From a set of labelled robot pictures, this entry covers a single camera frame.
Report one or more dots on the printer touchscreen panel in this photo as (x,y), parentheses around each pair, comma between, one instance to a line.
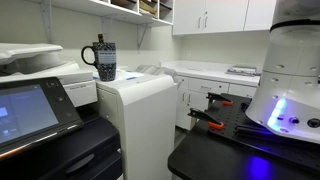
(30,113)

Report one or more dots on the white counter with drawers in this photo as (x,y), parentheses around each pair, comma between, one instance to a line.
(203,75)

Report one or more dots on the white printer finisher unit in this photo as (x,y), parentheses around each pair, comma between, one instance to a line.
(146,123)

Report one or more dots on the white upper wall cabinets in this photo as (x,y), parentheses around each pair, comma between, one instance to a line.
(220,15)

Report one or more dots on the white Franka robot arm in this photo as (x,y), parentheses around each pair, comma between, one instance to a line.
(290,83)

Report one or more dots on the stack of books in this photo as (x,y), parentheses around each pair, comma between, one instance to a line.
(243,70)

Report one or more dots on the black clamp orange tip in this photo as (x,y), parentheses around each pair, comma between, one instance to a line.
(206,117)
(218,98)

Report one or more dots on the black robot table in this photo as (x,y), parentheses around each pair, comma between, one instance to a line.
(213,160)

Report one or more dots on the brown envelopes in shelf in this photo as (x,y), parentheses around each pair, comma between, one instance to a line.
(148,6)

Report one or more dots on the white metal shelf bracket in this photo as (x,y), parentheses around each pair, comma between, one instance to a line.
(46,20)
(142,35)

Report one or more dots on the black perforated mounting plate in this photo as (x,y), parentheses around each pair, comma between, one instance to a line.
(233,123)

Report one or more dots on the white paper sheet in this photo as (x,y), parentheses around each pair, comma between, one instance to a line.
(128,75)

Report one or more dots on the white wall mail shelf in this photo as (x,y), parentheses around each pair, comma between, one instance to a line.
(113,8)

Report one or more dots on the black white speckled mug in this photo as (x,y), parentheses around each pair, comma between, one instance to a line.
(106,65)

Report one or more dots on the large office printer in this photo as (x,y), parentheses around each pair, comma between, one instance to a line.
(40,100)

